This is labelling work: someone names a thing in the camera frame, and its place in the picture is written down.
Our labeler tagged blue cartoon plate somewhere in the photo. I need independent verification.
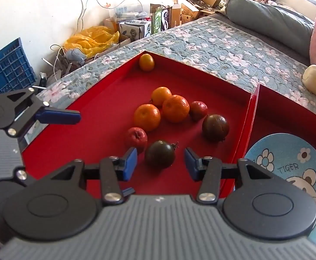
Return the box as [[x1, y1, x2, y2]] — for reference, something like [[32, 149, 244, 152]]
[[244, 133, 316, 245]]

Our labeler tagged open cardboard box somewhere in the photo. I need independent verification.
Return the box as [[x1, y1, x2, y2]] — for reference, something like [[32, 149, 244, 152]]
[[180, 0, 224, 23]]

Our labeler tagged white printed carton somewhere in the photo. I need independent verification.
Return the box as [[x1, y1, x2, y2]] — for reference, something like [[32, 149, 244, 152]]
[[119, 19, 151, 40]]

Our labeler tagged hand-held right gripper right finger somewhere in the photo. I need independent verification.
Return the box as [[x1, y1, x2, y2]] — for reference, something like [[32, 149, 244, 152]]
[[184, 148, 273, 204]]

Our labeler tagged blue plastic crate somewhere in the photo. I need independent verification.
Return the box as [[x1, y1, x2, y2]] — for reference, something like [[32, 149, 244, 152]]
[[0, 37, 37, 98]]

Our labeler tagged red cardboard box lid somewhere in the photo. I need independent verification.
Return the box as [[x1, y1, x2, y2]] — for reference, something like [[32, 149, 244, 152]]
[[21, 50, 259, 195]]

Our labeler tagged dark brown tomato with stem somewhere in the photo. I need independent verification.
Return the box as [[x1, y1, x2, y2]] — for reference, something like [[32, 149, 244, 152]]
[[144, 140, 179, 169]]

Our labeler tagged small orange tangerine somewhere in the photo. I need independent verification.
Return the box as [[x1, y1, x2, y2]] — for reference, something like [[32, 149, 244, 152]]
[[139, 54, 155, 72]]

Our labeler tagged red cardboard box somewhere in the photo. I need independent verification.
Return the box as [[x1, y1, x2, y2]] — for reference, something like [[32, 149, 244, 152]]
[[220, 84, 316, 195]]

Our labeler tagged green and white carton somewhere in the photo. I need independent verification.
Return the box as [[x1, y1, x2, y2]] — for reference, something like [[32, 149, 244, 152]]
[[150, 4, 173, 34]]

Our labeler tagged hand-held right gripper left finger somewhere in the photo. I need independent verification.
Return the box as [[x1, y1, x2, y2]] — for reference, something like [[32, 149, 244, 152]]
[[49, 147, 138, 206]]

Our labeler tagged yellow plastic bag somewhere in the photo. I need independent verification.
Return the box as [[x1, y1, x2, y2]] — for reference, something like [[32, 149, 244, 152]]
[[64, 26, 120, 59]]

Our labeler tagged large orange tangerine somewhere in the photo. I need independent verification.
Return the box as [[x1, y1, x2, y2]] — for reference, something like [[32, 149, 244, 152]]
[[162, 95, 190, 123], [134, 104, 161, 132]]

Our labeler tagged long grey-green pillow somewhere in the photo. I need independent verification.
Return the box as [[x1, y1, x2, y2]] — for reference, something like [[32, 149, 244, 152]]
[[226, 0, 315, 59]]

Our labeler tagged yellowish orange tangerine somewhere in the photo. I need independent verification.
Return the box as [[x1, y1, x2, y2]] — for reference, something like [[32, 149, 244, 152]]
[[151, 87, 172, 107]]

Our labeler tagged red tomato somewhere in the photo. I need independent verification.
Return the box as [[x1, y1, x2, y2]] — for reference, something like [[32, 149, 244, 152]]
[[189, 101, 208, 122], [124, 127, 148, 154]]

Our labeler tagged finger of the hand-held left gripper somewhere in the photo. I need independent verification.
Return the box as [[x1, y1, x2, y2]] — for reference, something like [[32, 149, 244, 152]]
[[11, 168, 136, 196], [5, 87, 82, 137]]

